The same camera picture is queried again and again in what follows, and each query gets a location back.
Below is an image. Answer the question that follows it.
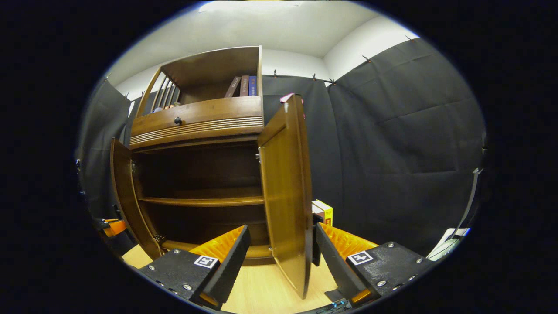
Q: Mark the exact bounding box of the wooden cabinet drawer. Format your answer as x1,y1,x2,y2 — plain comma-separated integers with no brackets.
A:
129,96,265,147

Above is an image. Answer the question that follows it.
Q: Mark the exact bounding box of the dark hanging strap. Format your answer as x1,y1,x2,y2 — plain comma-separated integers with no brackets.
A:
453,168,484,238

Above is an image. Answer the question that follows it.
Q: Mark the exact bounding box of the cardboard box with yellow edge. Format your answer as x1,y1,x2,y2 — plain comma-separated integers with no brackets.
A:
311,199,333,227

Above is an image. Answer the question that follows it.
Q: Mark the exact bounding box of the white flat object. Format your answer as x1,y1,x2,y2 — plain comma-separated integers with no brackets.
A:
426,228,470,261

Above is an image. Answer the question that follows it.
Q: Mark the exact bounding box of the ceiling light panel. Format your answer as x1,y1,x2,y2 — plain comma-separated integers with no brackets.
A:
198,0,306,13

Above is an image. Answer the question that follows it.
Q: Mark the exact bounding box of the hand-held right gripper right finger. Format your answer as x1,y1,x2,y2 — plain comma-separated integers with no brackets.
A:
315,222,436,308

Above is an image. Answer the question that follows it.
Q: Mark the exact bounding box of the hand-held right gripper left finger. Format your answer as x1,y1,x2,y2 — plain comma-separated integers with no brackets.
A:
137,225,252,311

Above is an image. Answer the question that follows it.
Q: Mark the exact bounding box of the wooden double-door shoe cabinet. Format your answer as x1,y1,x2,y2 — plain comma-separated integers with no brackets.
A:
129,46,274,266

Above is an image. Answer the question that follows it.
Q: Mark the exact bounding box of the wooden inner shelf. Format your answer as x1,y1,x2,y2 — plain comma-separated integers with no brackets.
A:
139,188,265,207

